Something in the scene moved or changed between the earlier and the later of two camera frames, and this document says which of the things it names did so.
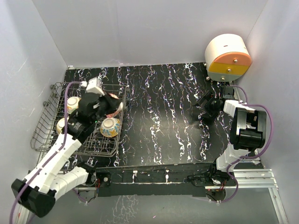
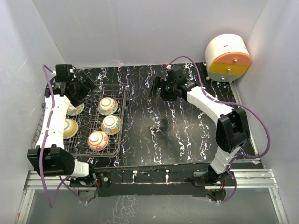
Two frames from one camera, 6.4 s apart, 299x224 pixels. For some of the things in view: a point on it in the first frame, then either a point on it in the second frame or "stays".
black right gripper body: [211, 106] -> [167, 90]
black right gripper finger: [207, 95] -> [157, 84]
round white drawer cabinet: [227, 57] stays
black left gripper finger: [112, 110] -> [75, 99]
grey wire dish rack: [102, 140] stays
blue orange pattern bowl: [110, 127] stays
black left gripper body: [103, 106] -> [76, 87]
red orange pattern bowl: [120, 108] -> [97, 140]
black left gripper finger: [110, 99] -> [83, 79]
